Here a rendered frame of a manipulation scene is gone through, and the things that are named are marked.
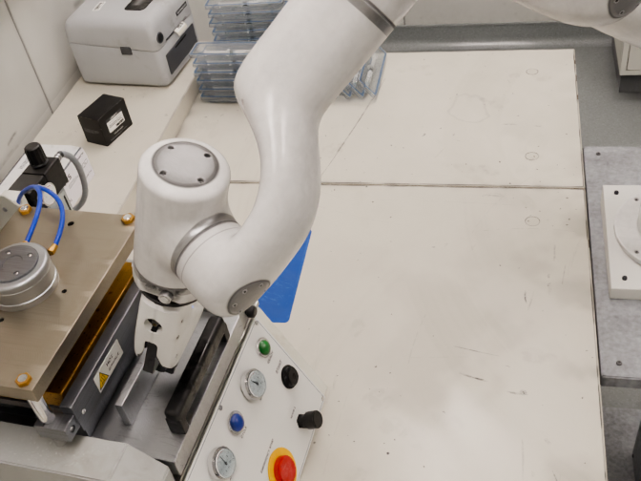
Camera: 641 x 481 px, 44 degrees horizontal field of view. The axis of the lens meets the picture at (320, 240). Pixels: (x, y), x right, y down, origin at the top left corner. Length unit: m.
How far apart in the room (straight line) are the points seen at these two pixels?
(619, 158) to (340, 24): 1.00
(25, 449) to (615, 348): 0.83
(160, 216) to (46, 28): 1.29
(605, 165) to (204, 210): 1.02
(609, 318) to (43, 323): 0.84
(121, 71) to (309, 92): 1.25
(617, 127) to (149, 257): 2.40
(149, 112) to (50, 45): 0.30
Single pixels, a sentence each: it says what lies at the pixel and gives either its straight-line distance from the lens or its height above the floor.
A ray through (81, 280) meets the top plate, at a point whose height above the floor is 1.11.
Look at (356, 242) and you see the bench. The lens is 1.43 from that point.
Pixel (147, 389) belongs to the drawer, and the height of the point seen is 0.98.
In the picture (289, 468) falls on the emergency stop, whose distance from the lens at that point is 1.10.
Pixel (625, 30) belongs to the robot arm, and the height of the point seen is 1.26.
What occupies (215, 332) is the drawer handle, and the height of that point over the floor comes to 1.01.
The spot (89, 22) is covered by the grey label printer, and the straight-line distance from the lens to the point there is 1.91.
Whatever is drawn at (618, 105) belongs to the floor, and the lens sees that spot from 3.12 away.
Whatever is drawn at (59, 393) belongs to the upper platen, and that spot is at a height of 1.06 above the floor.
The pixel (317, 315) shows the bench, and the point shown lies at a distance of 1.32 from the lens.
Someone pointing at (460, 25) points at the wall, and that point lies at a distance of 3.44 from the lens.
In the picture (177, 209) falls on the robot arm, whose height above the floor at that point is 1.29.
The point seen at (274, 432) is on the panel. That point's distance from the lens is 1.10.
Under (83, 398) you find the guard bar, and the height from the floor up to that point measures 1.04.
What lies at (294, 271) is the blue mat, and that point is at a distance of 1.40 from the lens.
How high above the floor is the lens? 1.72
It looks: 42 degrees down
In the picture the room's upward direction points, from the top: 10 degrees counter-clockwise
